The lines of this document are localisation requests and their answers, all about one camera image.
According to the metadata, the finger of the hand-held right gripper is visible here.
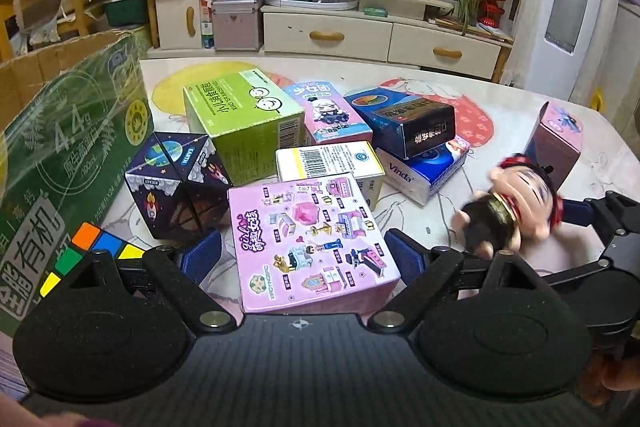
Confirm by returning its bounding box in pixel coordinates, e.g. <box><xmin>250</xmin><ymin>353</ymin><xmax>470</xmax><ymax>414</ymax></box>
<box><xmin>557</xmin><ymin>191</ymin><xmax>640</xmax><ymax>253</ymax></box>
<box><xmin>542</xmin><ymin>249</ymin><xmax>640</xmax><ymax>289</ymax></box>

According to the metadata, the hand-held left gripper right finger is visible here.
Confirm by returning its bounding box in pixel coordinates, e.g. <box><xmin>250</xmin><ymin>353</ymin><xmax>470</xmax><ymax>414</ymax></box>
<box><xmin>367</xmin><ymin>229</ymin><xmax>551</xmax><ymax>334</ymax></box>

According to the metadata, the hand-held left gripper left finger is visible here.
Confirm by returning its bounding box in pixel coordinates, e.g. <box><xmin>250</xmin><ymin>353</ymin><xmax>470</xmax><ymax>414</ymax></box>
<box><xmin>65</xmin><ymin>229</ymin><xmax>246</xmax><ymax>338</ymax></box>

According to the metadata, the cartoon doll figure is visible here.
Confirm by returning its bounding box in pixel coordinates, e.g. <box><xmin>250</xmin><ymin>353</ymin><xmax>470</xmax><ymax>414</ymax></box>
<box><xmin>451</xmin><ymin>154</ymin><xmax>566</xmax><ymax>260</ymax></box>

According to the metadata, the large pink toy box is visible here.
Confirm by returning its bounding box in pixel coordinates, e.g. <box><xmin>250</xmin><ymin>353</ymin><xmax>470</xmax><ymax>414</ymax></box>
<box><xmin>227</xmin><ymin>173</ymin><xmax>402</xmax><ymax>314</ymax></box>

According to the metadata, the green printed cardboard carton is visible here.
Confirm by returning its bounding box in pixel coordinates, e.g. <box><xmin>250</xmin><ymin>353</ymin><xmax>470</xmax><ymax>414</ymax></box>
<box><xmin>0</xmin><ymin>29</ymin><xmax>156</xmax><ymax>338</ymax></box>

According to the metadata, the person's right hand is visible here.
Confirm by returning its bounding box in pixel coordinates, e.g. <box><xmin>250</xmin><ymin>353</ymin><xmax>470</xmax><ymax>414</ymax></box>
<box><xmin>582</xmin><ymin>349</ymin><xmax>640</xmax><ymax>395</ymax></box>

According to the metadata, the small pink box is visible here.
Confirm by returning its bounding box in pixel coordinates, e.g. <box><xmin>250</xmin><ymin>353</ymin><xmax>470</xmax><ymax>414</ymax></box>
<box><xmin>522</xmin><ymin>102</ymin><xmax>585</xmax><ymax>190</ymax></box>

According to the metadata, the blue white tissue pack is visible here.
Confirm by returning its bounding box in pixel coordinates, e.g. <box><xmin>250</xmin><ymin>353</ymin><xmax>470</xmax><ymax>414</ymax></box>
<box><xmin>375</xmin><ymin>134</ymin><xmax>472</xmax><ymax>206</ymax></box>

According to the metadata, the dark space print cube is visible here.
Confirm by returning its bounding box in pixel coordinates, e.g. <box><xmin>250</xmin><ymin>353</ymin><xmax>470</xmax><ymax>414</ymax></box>
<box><xmin>124</xmin><ymin>132</ymin><xmax>235</xmax><ymax>242</ymax></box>

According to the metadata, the multicoloured puzzle cube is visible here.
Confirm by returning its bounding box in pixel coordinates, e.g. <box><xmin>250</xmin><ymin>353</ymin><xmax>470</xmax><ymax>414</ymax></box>
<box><xmin>39</xmin><ymin>222</ymin><xmax>147</xmax><ymax>299</ymax></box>

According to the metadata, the small black box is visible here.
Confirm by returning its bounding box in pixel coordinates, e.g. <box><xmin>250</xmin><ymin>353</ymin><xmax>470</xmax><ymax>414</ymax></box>
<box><xmin>402</xmin><ymin>103</ymin><xmax>457</xmax><ymax>159</ymax></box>

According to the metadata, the white barcode box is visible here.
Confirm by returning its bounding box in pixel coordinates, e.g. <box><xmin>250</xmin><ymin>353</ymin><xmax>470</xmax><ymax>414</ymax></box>
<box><xmin>276</xmin><ymin>141</ymin><xmax>386</xmax><ymax>212</ymax></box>

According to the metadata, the green smiley face box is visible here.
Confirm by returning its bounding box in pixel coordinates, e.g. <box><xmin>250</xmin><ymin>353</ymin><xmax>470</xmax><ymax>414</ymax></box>
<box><xmin>182</xmin><ymin>69</ymin><xmax>307</xmax><ymax>186</ymax></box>

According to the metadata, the dark blue box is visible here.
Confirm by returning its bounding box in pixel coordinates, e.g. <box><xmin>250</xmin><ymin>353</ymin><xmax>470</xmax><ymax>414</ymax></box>
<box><xmin>344</xmin><ymin>87</ymin><xmax>453</xmax><ymax>160</ymax></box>

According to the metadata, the pink anime figure box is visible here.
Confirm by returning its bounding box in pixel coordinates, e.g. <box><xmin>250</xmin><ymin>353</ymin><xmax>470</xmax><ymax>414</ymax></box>
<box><xmin>284</xmin><ymin>82</ymin><xmax>360</xmax><ymax>146</ymax></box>

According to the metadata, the silver storage case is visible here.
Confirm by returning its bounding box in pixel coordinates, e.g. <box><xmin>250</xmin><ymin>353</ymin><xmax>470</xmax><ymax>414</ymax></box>
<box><xmin>211</xmin><ymin>0</ymin><xmax>264</xmax><ymax>52</ymax></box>

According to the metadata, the cream TV cabinet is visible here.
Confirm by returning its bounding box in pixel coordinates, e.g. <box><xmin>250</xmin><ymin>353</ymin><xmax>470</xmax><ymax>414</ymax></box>
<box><xmin>137</xmin><ymin>0</ymin><xmax>516</xmax><ymax>82</ymax></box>

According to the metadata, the dark green basin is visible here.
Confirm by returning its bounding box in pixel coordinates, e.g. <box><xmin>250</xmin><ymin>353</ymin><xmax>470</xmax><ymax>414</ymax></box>
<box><xmin>102</xmin><ymin>0</ymin><xmax>149</xmax><ymax>28</ymax></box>

